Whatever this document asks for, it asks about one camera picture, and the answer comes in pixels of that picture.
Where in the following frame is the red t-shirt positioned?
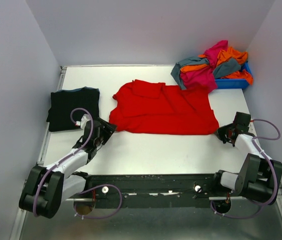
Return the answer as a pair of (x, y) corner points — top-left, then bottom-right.
(109, 79), (219, 135)

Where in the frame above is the blue t-shirt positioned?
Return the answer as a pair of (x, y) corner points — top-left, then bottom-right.
(57, 86), (99, 93)

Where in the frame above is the black t-shirt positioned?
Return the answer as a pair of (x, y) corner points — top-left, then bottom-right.
(46, 90), (100, 132)

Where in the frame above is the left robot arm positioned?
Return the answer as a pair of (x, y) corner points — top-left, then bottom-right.
(18, 114), (117, 219)

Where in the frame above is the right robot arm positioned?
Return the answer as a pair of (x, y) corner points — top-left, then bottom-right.
(211, 112), (282, 206)

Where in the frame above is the blue plastic bin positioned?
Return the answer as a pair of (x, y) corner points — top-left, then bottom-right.
(215, 62), (254, 90)

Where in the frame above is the magenta t-shirt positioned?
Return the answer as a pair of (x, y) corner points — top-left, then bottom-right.
(179, 40), (228, 92)

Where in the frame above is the grey-blue t-shirt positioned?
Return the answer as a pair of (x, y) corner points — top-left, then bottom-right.
(171, 56), (241, 92)

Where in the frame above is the orange t-shirt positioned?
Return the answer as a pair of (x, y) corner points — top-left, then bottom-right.
(180, 46), (254, 86)

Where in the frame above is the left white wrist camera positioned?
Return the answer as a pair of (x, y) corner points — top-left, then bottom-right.
(75, 114), (91, 130)

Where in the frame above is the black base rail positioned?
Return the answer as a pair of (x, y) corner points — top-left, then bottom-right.
(71, 172), (232, 209)

